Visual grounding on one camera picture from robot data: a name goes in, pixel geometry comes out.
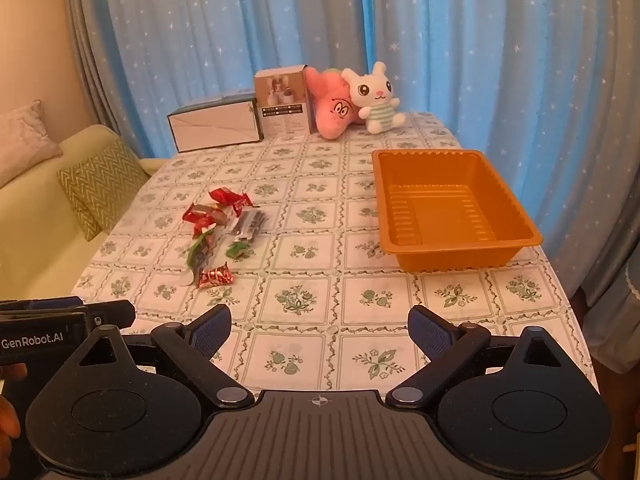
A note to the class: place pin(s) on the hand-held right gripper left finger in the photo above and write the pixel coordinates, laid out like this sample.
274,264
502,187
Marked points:
212,334

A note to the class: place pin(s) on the long white cardboard box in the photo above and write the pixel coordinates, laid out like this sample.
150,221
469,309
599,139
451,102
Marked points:
215,127

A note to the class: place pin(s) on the pink star plush toy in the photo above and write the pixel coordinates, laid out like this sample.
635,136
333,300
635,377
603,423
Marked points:
331,107

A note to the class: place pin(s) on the pale yellow sofa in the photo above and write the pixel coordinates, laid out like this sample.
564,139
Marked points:
35,240

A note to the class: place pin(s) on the grey patterned pillow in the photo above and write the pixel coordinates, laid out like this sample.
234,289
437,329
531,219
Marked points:
25,137

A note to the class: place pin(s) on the long green and white packet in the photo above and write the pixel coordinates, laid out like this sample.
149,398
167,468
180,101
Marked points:
200,255

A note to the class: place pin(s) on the orange plastic tray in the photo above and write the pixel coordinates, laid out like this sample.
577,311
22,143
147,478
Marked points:
450,210

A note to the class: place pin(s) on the red twist-wrapped candy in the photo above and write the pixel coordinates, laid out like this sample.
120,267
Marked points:
215,276

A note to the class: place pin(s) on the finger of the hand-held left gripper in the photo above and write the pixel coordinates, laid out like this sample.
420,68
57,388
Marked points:
50,303
114,315

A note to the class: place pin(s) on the tall grey product box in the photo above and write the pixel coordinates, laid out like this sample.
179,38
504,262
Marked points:
283,105

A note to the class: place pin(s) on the small green snack packet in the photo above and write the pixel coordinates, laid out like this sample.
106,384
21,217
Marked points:
239,250

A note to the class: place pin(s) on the floral checked tablecloth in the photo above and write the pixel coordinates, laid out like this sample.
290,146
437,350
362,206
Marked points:
320,240

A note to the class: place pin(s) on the white rabbit plush toy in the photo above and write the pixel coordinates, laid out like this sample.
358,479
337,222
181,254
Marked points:
376,100

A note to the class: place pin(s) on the person's left hand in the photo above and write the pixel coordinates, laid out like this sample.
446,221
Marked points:
9,415

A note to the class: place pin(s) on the green chevron pillow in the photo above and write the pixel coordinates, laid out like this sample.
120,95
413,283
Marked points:
100,182

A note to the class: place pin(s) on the blue star curtain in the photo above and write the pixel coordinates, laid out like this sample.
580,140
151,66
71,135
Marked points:
350,25

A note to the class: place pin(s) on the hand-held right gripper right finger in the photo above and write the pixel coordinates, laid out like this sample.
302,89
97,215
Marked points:
433,334

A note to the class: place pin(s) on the red snack wrapper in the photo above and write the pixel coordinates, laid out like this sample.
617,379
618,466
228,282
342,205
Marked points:
228,196
201,215

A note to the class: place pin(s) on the clear packet of black sticks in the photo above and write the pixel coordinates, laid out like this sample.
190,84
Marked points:
248,225

